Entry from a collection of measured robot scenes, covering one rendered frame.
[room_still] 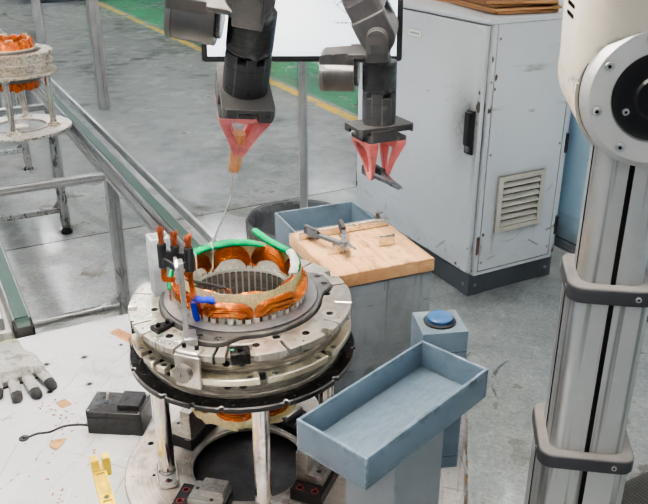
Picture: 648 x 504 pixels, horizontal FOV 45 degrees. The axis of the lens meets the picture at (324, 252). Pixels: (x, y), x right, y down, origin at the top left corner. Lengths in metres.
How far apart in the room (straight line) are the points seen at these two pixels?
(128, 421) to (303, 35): 1.12
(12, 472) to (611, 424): 0.92
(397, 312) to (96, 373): 0.61
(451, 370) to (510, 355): 2.09
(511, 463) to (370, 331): 1.35
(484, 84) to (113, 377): 2.13
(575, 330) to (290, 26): 1.27
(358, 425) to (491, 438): 1.74
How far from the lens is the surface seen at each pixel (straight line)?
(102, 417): 1.43
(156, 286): 1.17
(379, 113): 1.33
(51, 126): 3.32
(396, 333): 1.40
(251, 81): 0.98
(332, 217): 1.59
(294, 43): 2.11
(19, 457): 1.44
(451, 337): 1.21
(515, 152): 3.45
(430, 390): 1.08
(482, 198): 3.41
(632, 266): 1.07
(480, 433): 2.74
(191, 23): 0.95
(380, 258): 1.35
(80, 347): 1.71
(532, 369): 3.12
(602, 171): 1.02
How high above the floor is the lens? 1.63
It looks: 24 degrees down
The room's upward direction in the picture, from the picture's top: straight up
